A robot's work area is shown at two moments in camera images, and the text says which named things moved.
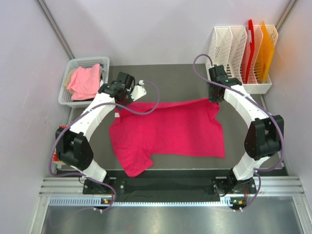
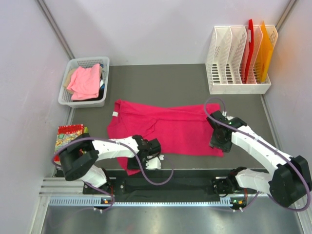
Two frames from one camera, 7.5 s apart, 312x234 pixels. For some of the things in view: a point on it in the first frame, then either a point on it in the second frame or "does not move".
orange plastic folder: x=265 y=53 does not move
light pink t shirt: x=84 y=83 does not move
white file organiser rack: x=229 y=47 does not move
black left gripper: x=128 y=93 to x=130 y=165
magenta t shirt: x=191 y=128 does not move
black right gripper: x=211 y=98 to x=214 y=143
